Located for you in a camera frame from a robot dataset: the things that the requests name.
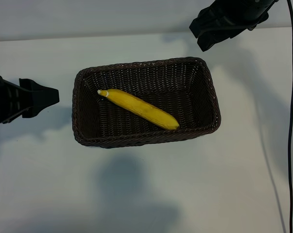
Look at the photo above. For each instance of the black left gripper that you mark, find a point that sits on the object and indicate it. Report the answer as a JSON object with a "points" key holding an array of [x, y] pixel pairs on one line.
{"points": [[1, 99]]}

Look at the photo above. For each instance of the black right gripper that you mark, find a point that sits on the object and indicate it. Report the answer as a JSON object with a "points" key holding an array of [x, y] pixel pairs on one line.
{"points": [[246, 12]]}

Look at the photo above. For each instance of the yellow banana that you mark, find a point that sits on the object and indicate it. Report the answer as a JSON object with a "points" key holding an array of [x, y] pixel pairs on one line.
{"points": [[141, 109]]}

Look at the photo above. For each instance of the dark brown wicker basket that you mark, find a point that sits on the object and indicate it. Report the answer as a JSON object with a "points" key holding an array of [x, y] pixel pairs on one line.
{"points": [[199, 97]]}

